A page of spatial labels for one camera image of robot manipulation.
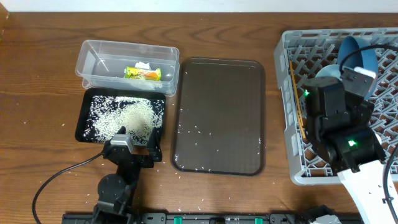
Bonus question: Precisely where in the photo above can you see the yellow green snack wrapper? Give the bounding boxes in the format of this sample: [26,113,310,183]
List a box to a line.
[124,67,162,81]

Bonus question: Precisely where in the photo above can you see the white tissue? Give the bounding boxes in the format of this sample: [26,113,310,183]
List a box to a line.
[135,62,151,70]

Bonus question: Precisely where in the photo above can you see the wooden chopstick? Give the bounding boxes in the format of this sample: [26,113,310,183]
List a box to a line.
[289,60,303,127]
[297,100,307,139]

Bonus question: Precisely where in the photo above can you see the light blue rice bowl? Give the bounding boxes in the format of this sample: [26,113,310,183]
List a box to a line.
[316,64,342,81]

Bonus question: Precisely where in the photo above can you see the blue plate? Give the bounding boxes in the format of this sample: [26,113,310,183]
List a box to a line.
[336,35,379,101]

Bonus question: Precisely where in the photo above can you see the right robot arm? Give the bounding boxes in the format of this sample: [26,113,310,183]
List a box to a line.
[303,77,397,223]

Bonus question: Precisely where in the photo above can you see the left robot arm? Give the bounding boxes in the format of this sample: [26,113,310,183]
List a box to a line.
[91,127,162,223]

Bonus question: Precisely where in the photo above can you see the black waste tray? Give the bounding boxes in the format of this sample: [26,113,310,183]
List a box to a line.
[75,88,166,142]

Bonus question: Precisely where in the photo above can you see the grey dishwasher rack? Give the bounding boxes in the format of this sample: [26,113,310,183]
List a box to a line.
[274,27,397,185]

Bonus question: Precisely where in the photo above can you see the spilled rice pile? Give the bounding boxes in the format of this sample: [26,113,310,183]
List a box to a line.
[83,95,165,146]

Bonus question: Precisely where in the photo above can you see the brown serving tray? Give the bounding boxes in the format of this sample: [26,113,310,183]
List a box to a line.
[170,58,266,177]

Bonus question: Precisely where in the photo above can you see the clear plastic bin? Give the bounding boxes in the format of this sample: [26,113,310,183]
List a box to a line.
[75,40,180,96]

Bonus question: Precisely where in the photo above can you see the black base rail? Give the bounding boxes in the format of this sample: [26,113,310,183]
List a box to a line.
[61,205,343,224]

